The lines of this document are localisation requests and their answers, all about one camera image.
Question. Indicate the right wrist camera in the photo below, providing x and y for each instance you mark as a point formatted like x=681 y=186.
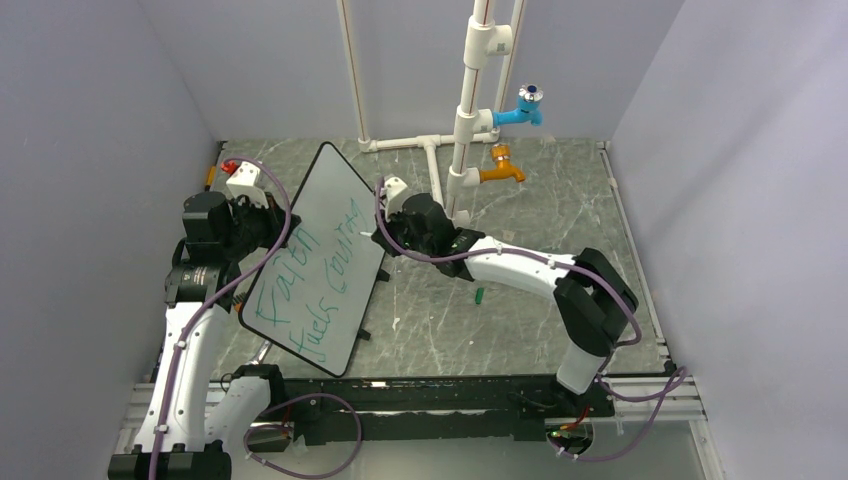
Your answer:
x=394 y=189

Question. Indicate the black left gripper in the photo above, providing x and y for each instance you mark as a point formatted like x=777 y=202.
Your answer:
x=276 y=216

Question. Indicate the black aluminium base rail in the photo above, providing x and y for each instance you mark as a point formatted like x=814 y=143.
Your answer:
x=519 y=406

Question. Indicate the blue plastic faucet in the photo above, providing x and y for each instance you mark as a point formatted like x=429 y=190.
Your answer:
x=527 y=108

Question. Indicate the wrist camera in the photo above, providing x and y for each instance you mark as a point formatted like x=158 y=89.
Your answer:
x=394 y=189
x=245 y=183

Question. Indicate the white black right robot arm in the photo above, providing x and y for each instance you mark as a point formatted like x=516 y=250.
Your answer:
x=594 y=302

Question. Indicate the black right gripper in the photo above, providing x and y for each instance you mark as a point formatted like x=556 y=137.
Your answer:
x=391 y=222

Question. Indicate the orange plastic faucet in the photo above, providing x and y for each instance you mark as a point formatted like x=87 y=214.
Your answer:
x=503 y=167

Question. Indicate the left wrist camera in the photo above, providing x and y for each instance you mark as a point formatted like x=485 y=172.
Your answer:
x=245 y=183

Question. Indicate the white pvc pipe frame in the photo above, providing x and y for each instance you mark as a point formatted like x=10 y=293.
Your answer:
x=415 y=86

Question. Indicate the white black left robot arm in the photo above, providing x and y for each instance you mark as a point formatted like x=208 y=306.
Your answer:
x=180 y=437

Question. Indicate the black framed whiteboard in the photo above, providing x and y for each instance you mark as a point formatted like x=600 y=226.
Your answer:
x=311 y=297

